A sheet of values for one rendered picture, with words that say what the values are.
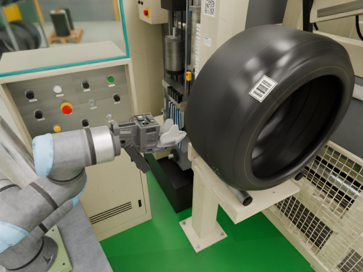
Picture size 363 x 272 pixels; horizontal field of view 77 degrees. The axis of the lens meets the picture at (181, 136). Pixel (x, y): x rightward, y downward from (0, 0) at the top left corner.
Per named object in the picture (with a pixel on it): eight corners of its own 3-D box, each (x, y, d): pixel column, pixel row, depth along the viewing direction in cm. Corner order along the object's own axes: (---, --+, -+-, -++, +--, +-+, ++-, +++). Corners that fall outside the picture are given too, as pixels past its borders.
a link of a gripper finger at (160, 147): (177, 143, 62) (147, 150, 58) (177, 148, 63) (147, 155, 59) (170, 134, 66) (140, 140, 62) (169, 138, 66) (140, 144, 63)
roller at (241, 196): (202, 144, 111) (206, 149, 114) (195, 150, 111) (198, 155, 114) (251, 196, 86) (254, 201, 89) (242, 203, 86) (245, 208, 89)
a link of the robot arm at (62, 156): (36, 153, 57) (26, 127, 49) (89, 143, 62) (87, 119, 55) (39, 187, 52) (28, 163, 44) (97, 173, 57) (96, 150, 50)
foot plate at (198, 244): (179, 222, 181) (179, 221, 179) (207, 209, 191) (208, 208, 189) (196, 253, 161) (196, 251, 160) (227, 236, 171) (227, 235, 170)
